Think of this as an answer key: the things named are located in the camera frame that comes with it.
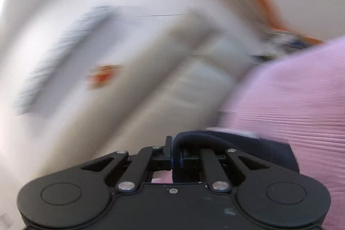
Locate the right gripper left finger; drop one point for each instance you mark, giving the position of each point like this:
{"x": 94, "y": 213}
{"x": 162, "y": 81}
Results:
{"x": 125, "y": 172}

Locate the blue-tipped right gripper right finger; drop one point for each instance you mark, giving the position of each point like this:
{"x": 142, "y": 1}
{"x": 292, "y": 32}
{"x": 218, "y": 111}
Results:
{"x": 217, "y": 170}

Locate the navy striped zip hoodie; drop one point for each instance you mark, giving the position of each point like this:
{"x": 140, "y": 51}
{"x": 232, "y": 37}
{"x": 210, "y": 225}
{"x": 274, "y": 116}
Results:
{"x": 278, "y": 153}

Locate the beige padded headboard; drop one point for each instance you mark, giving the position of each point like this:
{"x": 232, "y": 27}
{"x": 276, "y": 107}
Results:
{"x": 177, "y": 85}

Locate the purple quilted bedspread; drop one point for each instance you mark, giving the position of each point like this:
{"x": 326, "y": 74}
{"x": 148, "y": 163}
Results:
{"x": 298, "y": 100}

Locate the framed picture on wall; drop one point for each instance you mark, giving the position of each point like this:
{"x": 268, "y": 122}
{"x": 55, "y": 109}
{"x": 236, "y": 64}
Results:
{"x": 57, "y": 53}

